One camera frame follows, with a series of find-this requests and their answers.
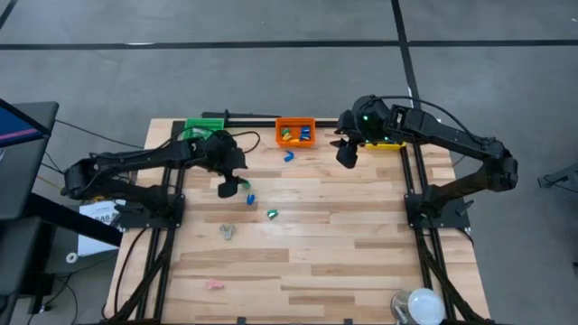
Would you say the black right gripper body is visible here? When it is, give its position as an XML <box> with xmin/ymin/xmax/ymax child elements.
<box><xmin>334</xmin><ymin>110</ymin><xmax>368</xmax><ymax>148</ymax></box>

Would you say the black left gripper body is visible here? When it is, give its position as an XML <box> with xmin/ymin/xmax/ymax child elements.
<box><xmin>200</xmin><ymin>130</ymin><xmax>248</xmax><ymax>177</ymax></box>

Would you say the yellow plastic basket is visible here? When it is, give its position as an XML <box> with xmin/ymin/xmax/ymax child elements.
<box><xmin>364</xmin><ymin>140</ymin><xmax>407</xmax><ymax>151</ymax></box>

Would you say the green plastic basket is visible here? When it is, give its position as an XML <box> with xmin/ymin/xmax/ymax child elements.
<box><xmin>182</xmin><ymin>117</ymin><xmax>226</xmax><ymax>144</ymax></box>

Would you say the orange plastic basket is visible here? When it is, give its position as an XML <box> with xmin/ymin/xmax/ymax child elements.
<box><xmin>275</xmin><ymin>116</ymin><xmax>316</xmax><ymax>149</ymax></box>

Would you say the white printed paper sheet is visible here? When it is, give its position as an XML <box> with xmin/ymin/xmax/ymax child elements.
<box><xmin>77</xmin><ymin>198</ymin><xmax>128</xmax><ymax>257</ymax></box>

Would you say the clear metal cup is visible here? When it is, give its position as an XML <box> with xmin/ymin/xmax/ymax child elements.
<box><xmin>390</xmin><ymin>291</ymin><xmax>415</xmax><ymax>325</ymax></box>

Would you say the white dome lamp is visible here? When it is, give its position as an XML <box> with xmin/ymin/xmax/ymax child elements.
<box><xmin>408</xmin><ymin>287</ymin><xmax>447</xmax><ymax>325</ymax></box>

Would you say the black side desk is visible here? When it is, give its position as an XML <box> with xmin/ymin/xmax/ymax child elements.
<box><xmin>0</xmin><ymin>101</ymin><xmax>124</xmax><ymax>325</ymax></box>

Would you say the blue screen laptop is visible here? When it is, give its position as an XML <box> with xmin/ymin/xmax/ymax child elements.
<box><xmin>0</xmin><ymin>97</ymin><xmax>51</xmax><ymax>148</ymax></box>

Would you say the grey stand foot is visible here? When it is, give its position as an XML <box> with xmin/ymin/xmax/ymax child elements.
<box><xmin>536</xmin><ymin>162</ymin><xmax>578</xmax><ymax>190</ymax></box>

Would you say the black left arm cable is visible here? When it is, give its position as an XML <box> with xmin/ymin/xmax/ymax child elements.
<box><xmin>155</xmin><ymin>125</ymin><xmax>262</xmax><ymax>155</ymax></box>

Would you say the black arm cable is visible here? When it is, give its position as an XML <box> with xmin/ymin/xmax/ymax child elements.
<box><xmin>368</xmin><ymin>94</ymin><xmax>480</xmax><ymax>139</ymax></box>
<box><xmin>155</xmin><ymin>125</ymin><xmax>262</xmax><ymax>155</ymax></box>

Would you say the black aluminium table frame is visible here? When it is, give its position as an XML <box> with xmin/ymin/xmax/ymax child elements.
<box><xmin>106</xmin><ymin>110</ymin><xmax>496</xmax><ymax>325</ymax></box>

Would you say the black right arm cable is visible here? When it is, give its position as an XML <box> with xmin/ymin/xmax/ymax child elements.
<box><xmin>368</xmin><ymin>94</ymin><xmax>480</xmax><ymax>139</ymax></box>

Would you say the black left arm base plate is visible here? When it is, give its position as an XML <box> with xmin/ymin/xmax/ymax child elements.
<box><xmin>117</xmin><ymin>194</ymin><xmax>186</xmax><ymax>230</ymax></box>

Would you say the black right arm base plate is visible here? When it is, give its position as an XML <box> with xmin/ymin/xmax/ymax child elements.
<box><xmin>405</xmin><ymin>192</ymin><xmax>471</xmax><ymax>230</ymax></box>

